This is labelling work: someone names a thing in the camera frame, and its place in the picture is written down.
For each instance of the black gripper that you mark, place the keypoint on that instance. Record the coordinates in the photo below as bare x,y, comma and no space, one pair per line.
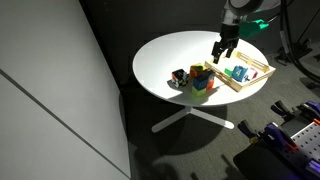
229,36

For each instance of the grey block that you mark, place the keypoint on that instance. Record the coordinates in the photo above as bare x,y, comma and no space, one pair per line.
209,74

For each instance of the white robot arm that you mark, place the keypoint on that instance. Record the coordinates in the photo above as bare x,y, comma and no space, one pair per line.
241,6

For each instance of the small green block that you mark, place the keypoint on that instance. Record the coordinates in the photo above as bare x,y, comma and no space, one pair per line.
228,71

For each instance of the blue block with letter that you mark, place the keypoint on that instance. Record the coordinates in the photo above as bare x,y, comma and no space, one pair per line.
239,73

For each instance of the orange block with green face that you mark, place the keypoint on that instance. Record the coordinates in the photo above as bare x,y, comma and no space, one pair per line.
196,70

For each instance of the small orange block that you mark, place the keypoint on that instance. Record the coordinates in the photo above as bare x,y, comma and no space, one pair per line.
210,84

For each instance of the wooden slatted crate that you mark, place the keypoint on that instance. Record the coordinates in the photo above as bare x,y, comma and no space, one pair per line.
234,85

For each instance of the white pink block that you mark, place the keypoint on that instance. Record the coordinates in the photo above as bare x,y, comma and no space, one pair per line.
252,74

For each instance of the lime green block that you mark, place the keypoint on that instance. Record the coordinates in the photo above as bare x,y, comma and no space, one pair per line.
198,92

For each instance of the black white checkered block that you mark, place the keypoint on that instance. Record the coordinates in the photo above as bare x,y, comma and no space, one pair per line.
180,78

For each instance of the white table base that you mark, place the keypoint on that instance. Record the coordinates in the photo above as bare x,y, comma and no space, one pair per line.
190,113

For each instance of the purple black spring clamp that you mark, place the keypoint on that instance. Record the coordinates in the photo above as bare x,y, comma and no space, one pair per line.
301,111
276,135

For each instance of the grey perforated board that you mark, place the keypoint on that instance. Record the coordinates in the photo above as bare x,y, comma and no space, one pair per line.
308,138

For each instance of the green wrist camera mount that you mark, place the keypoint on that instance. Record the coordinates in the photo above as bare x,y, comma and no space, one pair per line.
251,28

